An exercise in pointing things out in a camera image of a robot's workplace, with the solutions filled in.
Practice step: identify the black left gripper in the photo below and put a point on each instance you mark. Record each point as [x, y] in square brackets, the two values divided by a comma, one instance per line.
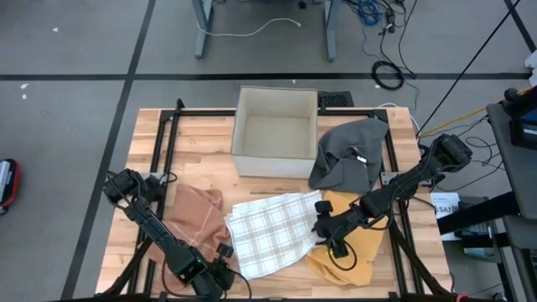
[210, 285]

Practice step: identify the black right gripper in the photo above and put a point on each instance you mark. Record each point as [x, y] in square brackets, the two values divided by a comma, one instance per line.
[340, 222]

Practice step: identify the mustard yellow towel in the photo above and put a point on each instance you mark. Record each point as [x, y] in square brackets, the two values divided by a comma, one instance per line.
[365, 256]

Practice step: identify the white beige plaid towel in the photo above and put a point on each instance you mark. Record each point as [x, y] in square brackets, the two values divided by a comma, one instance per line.
[272, 235]

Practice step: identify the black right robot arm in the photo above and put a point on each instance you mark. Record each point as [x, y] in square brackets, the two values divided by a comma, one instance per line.
[403, 184]

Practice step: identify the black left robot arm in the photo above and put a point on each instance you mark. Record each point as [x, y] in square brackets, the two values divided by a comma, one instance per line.
[151, 222]

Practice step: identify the dark grey towel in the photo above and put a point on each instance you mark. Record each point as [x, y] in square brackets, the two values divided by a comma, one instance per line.
[335, 176]

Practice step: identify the terracotta pink towel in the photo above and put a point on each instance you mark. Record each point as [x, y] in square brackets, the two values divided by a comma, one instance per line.
[193, 218]

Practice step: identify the beige fabric storage box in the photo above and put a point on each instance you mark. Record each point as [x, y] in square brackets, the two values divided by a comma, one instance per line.
[272, 168]

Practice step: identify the white printed paper sheet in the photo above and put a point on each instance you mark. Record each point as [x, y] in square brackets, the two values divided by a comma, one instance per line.
[444, 205]

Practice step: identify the black perforated mat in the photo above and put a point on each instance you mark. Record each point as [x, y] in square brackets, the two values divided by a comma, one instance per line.
[337, 100]

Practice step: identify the blue plastic bin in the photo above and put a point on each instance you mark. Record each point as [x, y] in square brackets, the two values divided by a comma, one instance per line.
[478, 253]

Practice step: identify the black equipment cart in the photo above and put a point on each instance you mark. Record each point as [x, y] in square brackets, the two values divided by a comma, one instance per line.
[507, 168]

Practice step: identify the grey desk leg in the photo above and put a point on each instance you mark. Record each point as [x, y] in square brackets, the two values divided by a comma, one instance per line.
[202, 29]
[331, 29]

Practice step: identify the red black case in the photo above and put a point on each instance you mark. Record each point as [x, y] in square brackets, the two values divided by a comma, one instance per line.
[14, 189]

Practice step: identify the black device with blue screen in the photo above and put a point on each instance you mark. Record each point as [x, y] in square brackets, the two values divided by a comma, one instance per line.
[520, 126]

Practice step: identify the thin black pole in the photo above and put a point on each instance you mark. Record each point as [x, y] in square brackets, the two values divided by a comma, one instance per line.
[469, 67]

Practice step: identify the white crumpled object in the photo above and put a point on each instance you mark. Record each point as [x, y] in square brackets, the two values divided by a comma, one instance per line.
[533, 67]

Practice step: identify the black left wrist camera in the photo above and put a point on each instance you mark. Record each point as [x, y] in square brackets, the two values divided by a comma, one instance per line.
[225, 251]

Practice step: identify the black aluminium table frame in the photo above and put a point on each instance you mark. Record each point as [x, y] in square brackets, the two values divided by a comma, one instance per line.
[348, 112]

